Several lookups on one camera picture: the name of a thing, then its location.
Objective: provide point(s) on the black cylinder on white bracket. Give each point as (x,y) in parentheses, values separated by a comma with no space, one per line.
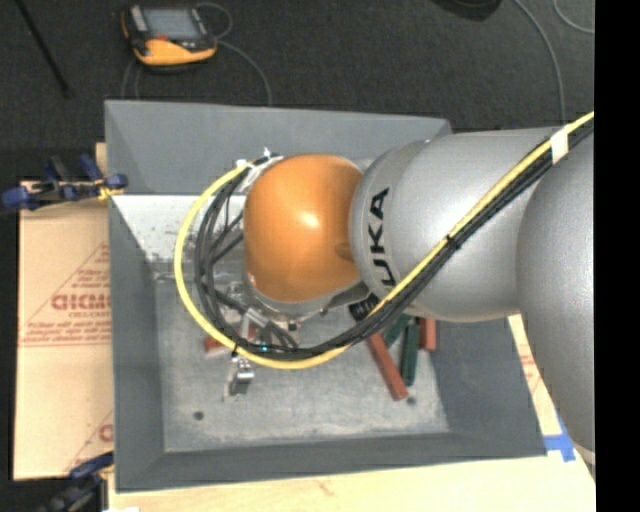
(363,308)

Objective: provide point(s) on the grey metal bin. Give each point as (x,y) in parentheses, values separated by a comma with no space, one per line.
(310,415)

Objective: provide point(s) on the brown cardboard board, red print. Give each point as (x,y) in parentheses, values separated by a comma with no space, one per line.
(60,350)

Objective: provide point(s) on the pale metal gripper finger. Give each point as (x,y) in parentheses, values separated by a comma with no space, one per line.
(245,369)
(231,385)

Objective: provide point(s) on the dark green flat block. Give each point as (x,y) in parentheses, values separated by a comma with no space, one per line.
(398,331)
(410,357)

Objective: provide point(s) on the red-brown flat block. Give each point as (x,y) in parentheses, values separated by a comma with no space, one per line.
(388,372)
(428,334)

